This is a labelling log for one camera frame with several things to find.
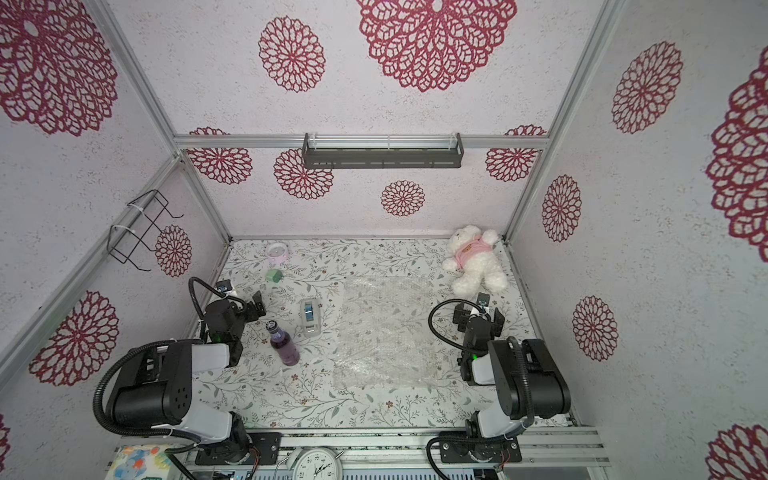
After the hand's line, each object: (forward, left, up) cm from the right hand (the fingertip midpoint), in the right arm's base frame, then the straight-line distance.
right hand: (481, 302), depth 90 cm
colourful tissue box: (-43, +83, -1) cm, 94 cm away
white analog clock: (-42, +43, -4) cm, 61 cm away
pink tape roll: (+24, +71, -5) cm, 75 cm away
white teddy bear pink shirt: (+18, -1, -3) cm, 18 cm away
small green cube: (+13, +69, -5) cm, 71 cm away
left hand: (+1, +73, 0) cm, 73 cm away
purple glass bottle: (-17, +56, +5) cm, 58 cm away
